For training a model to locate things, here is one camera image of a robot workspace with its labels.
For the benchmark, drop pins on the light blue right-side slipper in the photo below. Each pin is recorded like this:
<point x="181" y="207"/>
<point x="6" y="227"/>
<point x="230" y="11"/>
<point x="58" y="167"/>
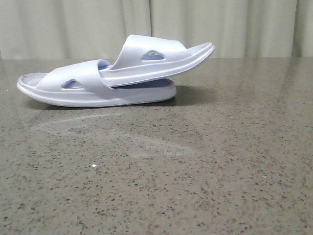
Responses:
<point x="145" y="58"/>

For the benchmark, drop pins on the light blue left-side slipper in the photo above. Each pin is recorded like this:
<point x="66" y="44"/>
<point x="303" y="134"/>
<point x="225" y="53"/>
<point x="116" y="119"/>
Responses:
<point x="83" y="85"/>

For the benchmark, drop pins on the beige pleated curtain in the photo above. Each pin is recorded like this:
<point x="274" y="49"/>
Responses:
<point x="68" y="29"/>

